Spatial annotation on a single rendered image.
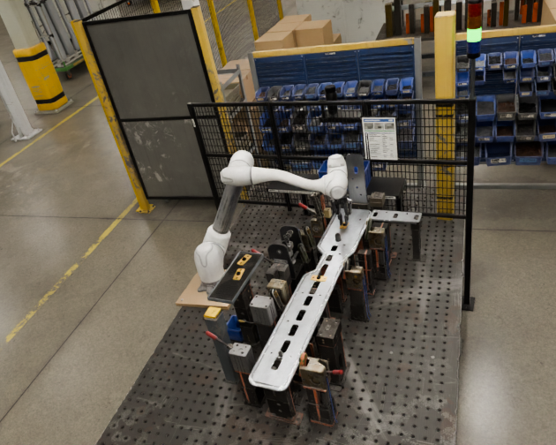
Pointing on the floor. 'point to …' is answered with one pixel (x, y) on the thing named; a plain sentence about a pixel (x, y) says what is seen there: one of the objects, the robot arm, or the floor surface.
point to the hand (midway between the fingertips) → (343, 219)
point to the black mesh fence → (353, 153)
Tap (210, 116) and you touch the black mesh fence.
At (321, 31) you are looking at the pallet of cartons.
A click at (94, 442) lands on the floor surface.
